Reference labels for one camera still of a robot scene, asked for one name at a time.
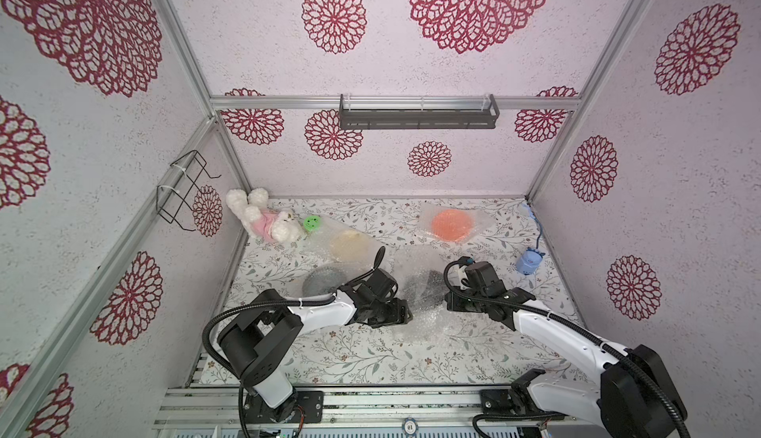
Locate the dark grey plate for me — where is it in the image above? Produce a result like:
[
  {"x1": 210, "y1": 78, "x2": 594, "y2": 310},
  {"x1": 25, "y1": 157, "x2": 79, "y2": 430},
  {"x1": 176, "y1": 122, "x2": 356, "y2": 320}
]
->
[{"x1": 410, "y1": 270, "x2": 449, "y2": 311}]

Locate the clear bubble wrap sheet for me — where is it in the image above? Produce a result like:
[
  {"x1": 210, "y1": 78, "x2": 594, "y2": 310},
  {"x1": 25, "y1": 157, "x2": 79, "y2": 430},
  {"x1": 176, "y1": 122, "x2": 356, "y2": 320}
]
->
[{"x1": 392, "y1": 245, "x2": 463, "y2": 343}]

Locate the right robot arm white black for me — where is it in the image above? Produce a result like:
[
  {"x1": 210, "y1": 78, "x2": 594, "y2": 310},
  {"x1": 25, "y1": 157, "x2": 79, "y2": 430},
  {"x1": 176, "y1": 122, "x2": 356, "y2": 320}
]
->
[{"x1": 443, "y1": 257, "x2": 690, "y2": 437}]

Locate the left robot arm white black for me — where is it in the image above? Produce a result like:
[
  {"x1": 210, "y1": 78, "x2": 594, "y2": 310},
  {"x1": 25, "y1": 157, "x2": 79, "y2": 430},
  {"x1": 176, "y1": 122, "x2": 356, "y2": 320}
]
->
[{"x1": 201, "y1": 247, "x2": 412, "y2": 421}]

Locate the yellow plate in bubble wrap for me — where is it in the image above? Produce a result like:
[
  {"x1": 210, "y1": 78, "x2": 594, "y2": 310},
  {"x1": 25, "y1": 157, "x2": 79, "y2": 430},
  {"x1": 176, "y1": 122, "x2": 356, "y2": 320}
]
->
[{"x1": 304, "y1": 215, "x2": 394, "y2": 271}]

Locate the orange plate in bubble wrap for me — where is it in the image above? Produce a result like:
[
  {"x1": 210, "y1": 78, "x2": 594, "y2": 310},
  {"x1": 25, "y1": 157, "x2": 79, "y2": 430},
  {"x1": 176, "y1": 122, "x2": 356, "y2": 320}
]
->
[{"x1": 417, "y1": 202, "x2": 495, "y2": 244}]

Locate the green round toy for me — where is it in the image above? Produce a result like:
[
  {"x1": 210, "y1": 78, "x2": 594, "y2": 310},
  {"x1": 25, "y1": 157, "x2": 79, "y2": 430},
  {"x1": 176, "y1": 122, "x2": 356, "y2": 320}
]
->
[{"x1": 302, "y1": 215, "x2": 322, "y2": 233}]

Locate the white plush bunny pink dress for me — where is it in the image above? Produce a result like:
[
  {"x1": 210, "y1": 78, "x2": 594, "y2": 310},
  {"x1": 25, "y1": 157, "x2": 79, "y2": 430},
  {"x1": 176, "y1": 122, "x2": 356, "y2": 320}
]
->
[{"x1": 225, "y1": 187, "x2": 305, "y2": 244}]

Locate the blue toy with cord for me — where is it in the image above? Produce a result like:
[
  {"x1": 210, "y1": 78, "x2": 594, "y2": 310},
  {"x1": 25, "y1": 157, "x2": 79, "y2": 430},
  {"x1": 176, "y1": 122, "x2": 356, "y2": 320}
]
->
[{"x1": 515, "y1": 201, "x2": 545, "y2": 275}]

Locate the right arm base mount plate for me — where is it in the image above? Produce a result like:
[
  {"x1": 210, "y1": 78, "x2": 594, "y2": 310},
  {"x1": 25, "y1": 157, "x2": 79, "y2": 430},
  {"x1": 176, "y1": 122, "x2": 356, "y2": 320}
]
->
[{"x1": 480, "y1": 388, "x2": 565, "y2": 421}]

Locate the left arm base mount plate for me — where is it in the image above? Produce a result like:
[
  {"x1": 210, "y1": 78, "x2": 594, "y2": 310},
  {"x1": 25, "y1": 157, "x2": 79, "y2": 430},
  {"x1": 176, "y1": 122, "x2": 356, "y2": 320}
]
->
[{"x1": 243, "y1": 390, "x2": 325, "y2": 424}]

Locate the black wire wall basket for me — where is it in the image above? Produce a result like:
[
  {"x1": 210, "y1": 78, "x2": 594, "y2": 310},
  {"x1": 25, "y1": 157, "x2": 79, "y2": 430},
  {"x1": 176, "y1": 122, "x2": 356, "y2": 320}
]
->
[{"x1": 155, "y1": 150, "x2": 220, "y2": 232}]

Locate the aluminium front rail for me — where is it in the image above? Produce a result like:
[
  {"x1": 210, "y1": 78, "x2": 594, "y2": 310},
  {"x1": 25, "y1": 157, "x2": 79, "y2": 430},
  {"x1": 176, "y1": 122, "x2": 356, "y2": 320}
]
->
[{"x1": 151, "y1": 383, "x2": 652, "y2": 430}]

